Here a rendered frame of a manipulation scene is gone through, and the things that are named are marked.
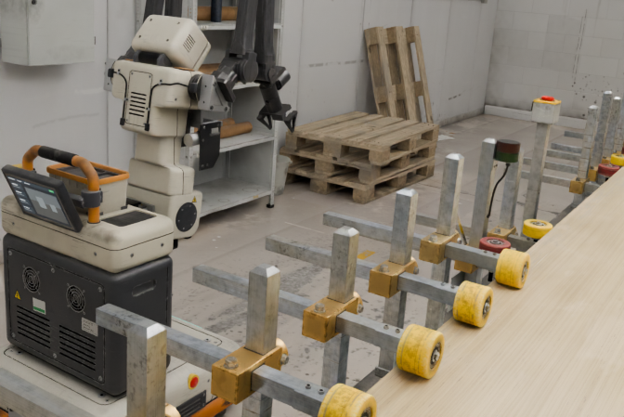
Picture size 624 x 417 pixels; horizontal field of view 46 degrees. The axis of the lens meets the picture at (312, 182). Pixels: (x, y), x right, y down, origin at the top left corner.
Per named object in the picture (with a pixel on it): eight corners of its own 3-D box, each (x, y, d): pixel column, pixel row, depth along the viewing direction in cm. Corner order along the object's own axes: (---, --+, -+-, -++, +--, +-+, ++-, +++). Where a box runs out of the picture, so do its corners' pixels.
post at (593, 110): (569, 219, 309) (589, 105, 297) (571, 217, 312) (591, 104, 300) (578, 221, 308) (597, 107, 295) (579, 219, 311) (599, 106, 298)
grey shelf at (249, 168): (133, 222, 464) (135, -35, 424) (224, 194, 538) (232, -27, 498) (187, 239, 442) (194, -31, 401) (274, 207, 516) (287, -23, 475)
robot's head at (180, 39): (171, 51, 232) (194, 15, 238) (124, 44, 243) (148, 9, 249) (193, 79, 243) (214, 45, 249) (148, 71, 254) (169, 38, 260)
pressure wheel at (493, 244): (470, 280, 196) (475, 240, 193) (480, 272, 202) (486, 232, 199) (499, 289, 191) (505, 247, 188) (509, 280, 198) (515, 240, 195)
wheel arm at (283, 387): (94, 325, 128) (94, 306, 127) (110, 318, 131) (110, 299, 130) (343, 430, 103) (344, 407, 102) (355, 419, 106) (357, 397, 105)
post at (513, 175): (487, 299, 228) (509, 147, 215) (491, 295, 231) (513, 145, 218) (499, 302, 226) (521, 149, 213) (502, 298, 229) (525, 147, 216)
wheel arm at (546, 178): (502, 176, 318) (503, 166, 316) (505, 175, 320) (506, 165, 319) (608, 197, 296) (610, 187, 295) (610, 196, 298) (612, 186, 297)
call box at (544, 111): (529, 123, 235) (533, 99, 233) (536, 121, 241) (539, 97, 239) (552, 127, 232) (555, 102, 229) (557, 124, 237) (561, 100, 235)
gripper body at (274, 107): (268, 106, 270) (263, 89, 266) (292, 109, 265) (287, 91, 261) (259, 116, 266) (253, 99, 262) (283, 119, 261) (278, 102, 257)
